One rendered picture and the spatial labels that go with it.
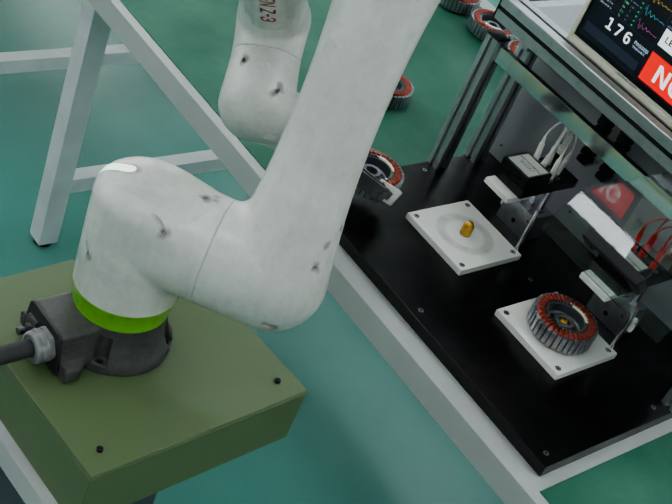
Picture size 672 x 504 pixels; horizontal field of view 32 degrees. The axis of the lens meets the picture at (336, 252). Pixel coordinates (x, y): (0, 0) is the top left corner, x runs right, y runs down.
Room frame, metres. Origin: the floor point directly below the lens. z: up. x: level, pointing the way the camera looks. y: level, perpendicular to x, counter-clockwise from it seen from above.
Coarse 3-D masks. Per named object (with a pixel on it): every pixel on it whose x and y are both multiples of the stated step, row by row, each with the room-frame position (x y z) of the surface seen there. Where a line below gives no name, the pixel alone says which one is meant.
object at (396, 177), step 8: (368, 160) 1.71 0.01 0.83; (376, 160) 1.71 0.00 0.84; (384, 160) 1.71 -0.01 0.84; (392, 160) 1.72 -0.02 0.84; (368, 168) 1.68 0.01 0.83; (376, 168) 1.69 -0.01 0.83; (384, 168) 1.70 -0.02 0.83; (392, 168) 1.69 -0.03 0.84; (400, 168) 1.70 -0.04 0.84; (376, 176) 1.67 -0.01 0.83; (384, 176) 1.69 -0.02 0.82; (392, 176) 1.67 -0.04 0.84; (400, 176) 1.68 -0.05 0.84; (392, 184) 1.65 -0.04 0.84; (400, 184) 1.66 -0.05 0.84; (360, 192) 1.62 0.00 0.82
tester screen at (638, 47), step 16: (608, 0) 1.82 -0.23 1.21; (624, 0) 1.81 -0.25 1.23; (640, 0) 1.79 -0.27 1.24; (656, 0) 1.78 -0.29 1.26; (592, 16) 1.83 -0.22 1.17; (624, 16) 1.80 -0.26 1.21; (640, 16) 1.78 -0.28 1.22; (656, 16) 1.77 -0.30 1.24; (608, 32) 1.81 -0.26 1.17; (640, 32) 1.78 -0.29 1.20; (656, 32) 1.76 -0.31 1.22; (624, 48) 1.78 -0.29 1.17; (640, 48) 1.77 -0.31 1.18; (656, 48) 1.75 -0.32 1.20; (624, 64) 1.77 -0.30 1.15; (640, 64) 1.76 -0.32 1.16; (640, 80) 1.75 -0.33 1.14; (656, 96) 1.72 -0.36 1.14
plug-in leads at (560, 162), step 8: (552, 128) 1.81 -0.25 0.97; (544, 136) 1.81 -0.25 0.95; (560, 136) 1.83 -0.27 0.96; (568, 136) 1.84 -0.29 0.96; (576, 136) 1.81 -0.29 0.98; (544, 144) 1.81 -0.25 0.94; (560, 144) 1.85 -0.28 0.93; (568, 144) 1.79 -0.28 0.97; (536, 152) 1.81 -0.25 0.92; (552, 152) 1.79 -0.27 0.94; (560, 152) 1.84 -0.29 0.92; (544, 160) 1.79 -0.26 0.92; (552, 160) 1.84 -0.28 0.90; (560, 160) 1.78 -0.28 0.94; (568, 160) 1.80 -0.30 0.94; (552, 168) 1.78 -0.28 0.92; (560, 168) 1.80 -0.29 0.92; (552, 176) 1.78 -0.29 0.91
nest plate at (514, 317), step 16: (528, 304) 1.58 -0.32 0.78; (512, 320) 1.52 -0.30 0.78; (528, 336) 1.50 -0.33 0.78; (544, 352) 1.48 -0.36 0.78; (560, 352) 1.49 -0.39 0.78; (592, 352) 1.53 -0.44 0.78; (608, 352) 1.55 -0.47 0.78; (544, 368) 1.45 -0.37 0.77; (560, 368) 1.46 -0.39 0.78; (576, 368) 1.47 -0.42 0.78
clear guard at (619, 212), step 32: (608, 192) 1.52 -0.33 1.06; (640, 192) 1.55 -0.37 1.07; (544, 224) 1.45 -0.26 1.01; (576, 224) 1.44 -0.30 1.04; (608, 224) 1.44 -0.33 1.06; (640, 224) 1.47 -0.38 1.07; (576, 256) 1.40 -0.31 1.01; (640, 256) 1.40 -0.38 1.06; (608, 288) 1.36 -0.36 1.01; (640, 320) 1.32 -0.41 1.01
